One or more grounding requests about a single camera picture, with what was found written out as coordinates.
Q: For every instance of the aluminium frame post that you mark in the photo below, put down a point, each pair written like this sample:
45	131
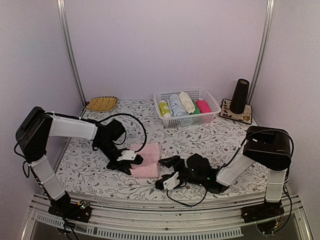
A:
61	7
264	40

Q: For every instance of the left aluminium frame post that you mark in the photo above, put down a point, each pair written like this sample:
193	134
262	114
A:
61	7

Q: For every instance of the yellow woven mat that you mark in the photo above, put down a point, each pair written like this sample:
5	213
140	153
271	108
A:
102	104

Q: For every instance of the right aluminium frame post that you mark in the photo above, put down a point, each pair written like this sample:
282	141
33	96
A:
264	40

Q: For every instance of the white plastic basket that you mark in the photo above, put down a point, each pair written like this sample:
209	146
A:
189	119

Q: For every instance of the floral coaster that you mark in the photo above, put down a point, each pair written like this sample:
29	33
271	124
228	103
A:
246	117

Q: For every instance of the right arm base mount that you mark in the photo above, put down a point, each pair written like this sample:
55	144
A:
262	211

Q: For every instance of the cream white towel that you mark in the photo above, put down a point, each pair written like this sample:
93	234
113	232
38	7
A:
186	101

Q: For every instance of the aluminium front rail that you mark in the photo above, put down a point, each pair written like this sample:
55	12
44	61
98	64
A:
130	219

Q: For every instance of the light blue rolled towel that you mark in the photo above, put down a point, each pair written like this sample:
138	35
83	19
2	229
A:
176	106

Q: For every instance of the pink towel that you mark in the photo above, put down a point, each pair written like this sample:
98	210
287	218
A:
149	168

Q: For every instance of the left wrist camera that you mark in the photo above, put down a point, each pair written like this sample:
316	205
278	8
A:
131	157

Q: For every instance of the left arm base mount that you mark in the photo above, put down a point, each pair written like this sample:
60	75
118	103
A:
80	211

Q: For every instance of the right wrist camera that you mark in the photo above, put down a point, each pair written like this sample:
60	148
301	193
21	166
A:
168	181

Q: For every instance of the yellow dotted rolled towel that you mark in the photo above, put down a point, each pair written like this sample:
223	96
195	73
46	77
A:
164	109

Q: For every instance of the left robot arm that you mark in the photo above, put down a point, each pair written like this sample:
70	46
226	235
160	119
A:
40	127

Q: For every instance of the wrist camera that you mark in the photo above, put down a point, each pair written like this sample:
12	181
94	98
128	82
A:
168	181
131	157

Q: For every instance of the magenta rolled towel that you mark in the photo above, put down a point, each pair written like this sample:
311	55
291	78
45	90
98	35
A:
203	106

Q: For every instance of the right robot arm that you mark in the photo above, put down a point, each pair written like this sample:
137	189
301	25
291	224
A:
270	147

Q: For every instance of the green rolled towel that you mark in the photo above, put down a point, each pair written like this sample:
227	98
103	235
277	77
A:
196	109

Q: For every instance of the dark brown tall cup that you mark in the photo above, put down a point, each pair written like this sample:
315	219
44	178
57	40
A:
239	98

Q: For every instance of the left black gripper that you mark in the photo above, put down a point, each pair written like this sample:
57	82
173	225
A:
118	166

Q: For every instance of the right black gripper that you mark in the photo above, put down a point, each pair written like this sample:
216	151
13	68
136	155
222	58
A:
173	160

